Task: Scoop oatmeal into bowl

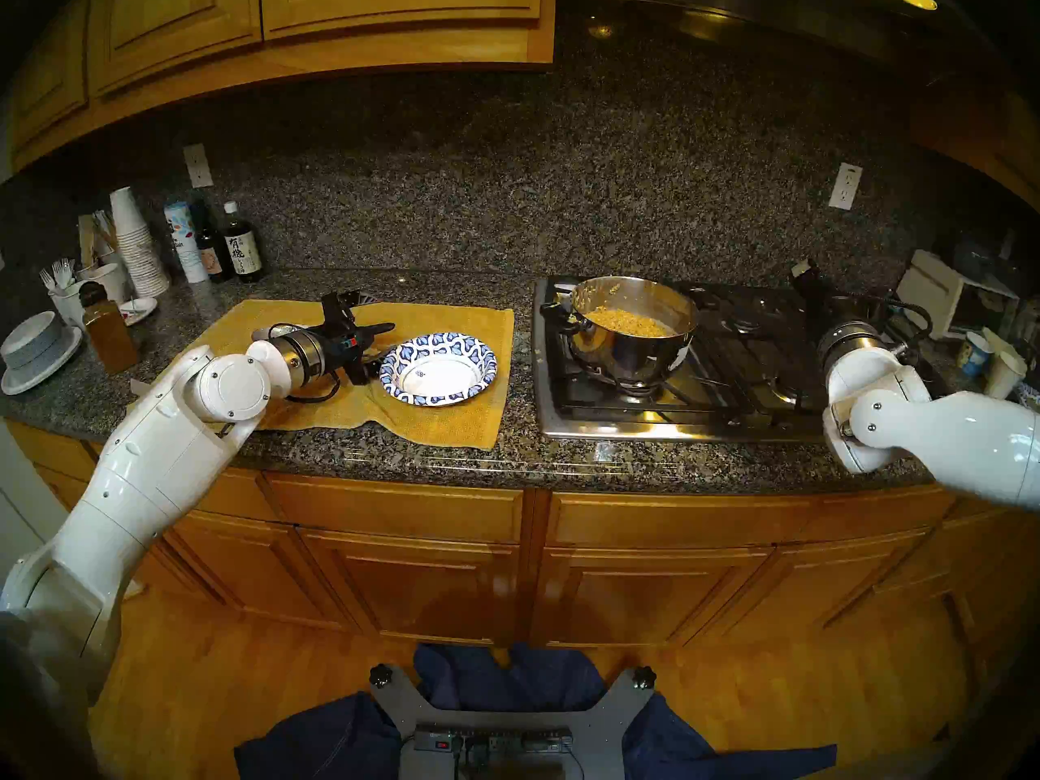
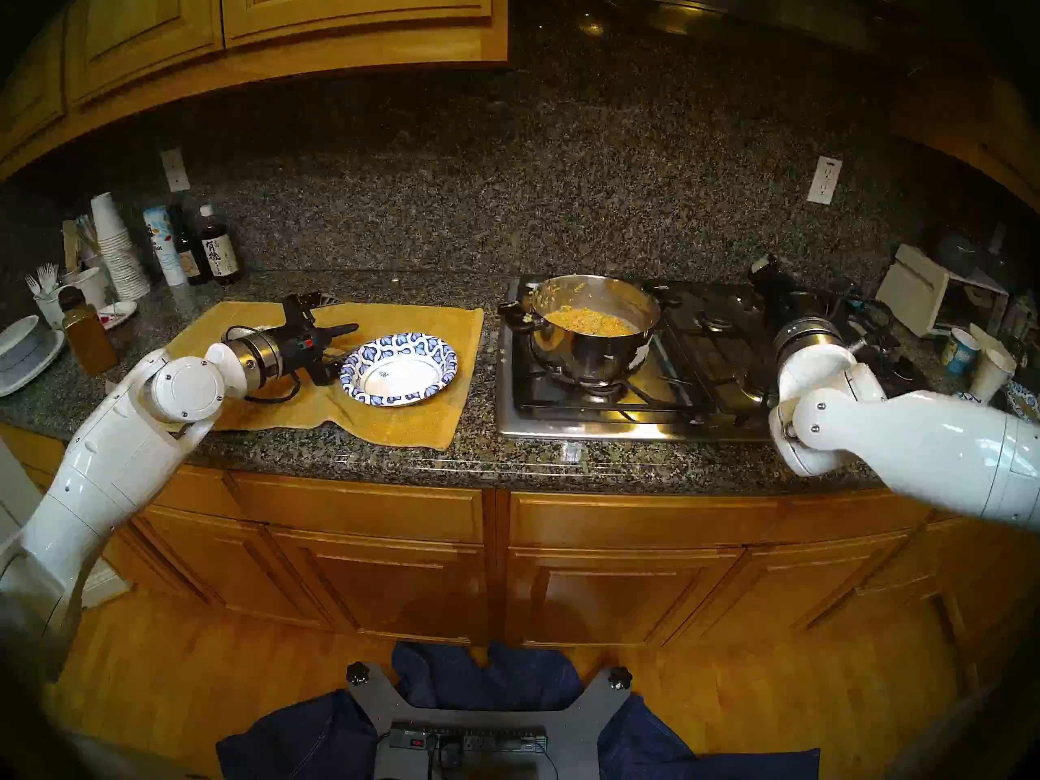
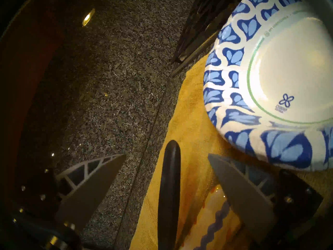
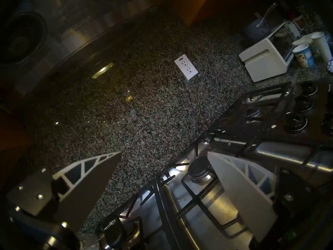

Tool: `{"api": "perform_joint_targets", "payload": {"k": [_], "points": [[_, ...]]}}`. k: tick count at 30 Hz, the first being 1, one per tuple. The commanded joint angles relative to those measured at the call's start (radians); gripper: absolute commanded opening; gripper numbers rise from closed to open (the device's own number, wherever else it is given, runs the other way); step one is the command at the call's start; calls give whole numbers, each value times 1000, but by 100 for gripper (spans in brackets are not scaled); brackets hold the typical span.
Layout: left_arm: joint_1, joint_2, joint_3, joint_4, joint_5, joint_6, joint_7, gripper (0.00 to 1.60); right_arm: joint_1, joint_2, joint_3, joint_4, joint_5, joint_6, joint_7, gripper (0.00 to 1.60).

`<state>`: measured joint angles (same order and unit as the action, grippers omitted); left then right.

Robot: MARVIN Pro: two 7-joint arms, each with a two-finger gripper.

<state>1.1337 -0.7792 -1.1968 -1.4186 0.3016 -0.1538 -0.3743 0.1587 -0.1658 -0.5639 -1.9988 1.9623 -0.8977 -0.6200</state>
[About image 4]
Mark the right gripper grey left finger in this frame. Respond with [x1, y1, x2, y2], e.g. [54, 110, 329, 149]
[7, 152, 122, 233]

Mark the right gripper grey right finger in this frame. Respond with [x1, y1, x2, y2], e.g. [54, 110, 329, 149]
[207, 152, 314, 243]

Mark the steel gas cooktop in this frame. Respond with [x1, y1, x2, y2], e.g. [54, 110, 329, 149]
[78, 80, 333, 250]

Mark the black stove knob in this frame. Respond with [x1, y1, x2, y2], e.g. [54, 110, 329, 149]
[294, 95, 314, 113]
[300, 82, 318, 96]
[283, 113, 308, 134]
[321, 112, 333, 136]

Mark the yellow hood lamp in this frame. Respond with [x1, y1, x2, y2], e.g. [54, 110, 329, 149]
[91, 62, 114, 79]

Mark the white toaster oven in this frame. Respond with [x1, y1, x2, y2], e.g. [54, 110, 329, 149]
[239, 22, 299, 83]

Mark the blue printed paper cup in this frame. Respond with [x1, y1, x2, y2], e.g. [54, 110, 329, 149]
[292, 43, 316, 68]

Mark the steel range hood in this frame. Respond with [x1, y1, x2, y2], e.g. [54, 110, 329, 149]
[0, 0, 172, 96]

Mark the dark blue saucepan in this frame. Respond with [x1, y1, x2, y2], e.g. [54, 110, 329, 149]
[243, 2, 277, 41]

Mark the white shallow container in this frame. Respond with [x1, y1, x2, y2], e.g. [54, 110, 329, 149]
[292, 33, 316, 47]

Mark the plain white paper cup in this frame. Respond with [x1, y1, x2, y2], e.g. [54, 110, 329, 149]
[311, 32, 332, 63]

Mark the small white bottle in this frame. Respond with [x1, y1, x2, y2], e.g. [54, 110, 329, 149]
[285, 20, 302, 41]

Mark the wide wooden wall cabinet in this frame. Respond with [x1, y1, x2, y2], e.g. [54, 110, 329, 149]
[0, 106, 31, 185]

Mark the white wall outlet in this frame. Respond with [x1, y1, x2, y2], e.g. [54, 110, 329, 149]
[174, 54, 199, 81]

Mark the narrow wooden wall cabinet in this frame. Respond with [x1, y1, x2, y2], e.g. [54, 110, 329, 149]
[172, 0, 211, 27]

